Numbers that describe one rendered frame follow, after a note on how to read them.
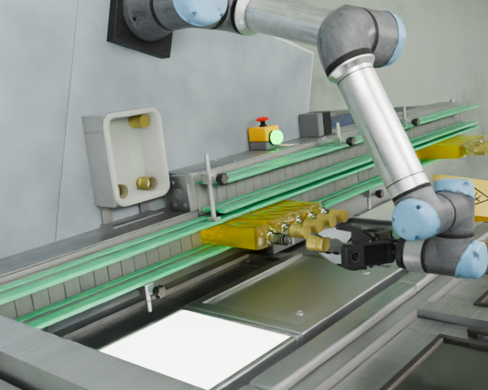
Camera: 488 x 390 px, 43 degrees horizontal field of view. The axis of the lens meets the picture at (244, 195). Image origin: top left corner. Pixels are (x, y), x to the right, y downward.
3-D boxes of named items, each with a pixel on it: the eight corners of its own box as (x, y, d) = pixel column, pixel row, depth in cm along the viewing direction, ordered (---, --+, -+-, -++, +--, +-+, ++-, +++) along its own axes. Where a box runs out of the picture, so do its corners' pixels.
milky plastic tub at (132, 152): (95, 206, 151) (118, 209, 145) (81, 115, 146) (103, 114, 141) (149, 191, 163) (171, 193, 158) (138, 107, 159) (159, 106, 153)
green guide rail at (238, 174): (198, 183, 159) (221, 185, 154) (198, 180, 159) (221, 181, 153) (461, 107, 287) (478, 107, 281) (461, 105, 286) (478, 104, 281)
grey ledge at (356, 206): (249, 251, 191) (278, 254, 184) (246, 224, 190) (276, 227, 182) (393, 187, 261) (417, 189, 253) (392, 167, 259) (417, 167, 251)
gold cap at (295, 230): (289, 239, 150) (304, 241, 148) (287, 225, 150) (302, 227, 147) (297, 235, 153) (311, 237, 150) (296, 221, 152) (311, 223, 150)
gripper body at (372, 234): (369, 258, 140) (419, 265, 132) (349, 266, 133) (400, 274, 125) (369, 225, 139) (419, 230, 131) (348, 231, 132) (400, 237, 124)
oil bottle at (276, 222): (216, 235, 166) (279, 243, 152) (214, 215, 164) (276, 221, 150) (230, 230, 170) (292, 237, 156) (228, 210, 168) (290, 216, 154)
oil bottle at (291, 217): (231, 230, 170) (293, 237, 156) (228, 210, 169) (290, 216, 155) (244, 225, 174) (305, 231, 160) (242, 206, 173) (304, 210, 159)
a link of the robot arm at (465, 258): (490, 234, 120) (489, 276, 121) (436, 229, 127) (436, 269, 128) (475, 241, 114) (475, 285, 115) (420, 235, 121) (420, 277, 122)
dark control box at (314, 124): (299, 137, 214) (319, 136, 208) (297, 114, 212) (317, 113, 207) (312, 134, 220) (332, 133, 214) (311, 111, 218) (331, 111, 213)
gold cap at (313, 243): (305, 251, 140) (321, 254, 137) (305, 236, 140) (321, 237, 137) (314, 248, 143) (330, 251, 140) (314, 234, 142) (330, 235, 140)
